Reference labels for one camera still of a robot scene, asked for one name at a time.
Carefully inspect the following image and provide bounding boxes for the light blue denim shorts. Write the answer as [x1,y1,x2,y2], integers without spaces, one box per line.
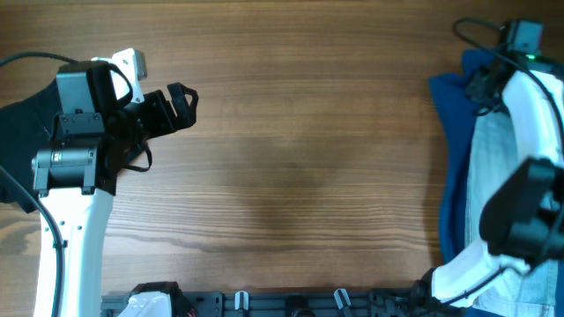
[466,113,563,306]

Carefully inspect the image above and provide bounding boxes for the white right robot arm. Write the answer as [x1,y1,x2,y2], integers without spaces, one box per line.
[410,19,563,316]

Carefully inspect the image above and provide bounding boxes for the left arm base joint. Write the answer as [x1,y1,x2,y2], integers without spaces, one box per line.
[119,281,197,317]

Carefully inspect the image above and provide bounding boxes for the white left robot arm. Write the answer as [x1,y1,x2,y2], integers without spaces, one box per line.
[32,61,198,316]

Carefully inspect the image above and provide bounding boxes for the blue shirt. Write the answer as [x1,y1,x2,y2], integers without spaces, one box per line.
[428,48,564,317]

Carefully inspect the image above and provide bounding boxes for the black garment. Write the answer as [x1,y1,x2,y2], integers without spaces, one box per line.
[0,78,149,215]

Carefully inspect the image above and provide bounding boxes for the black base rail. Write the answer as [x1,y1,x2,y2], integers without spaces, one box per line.
[100,288,464,317]

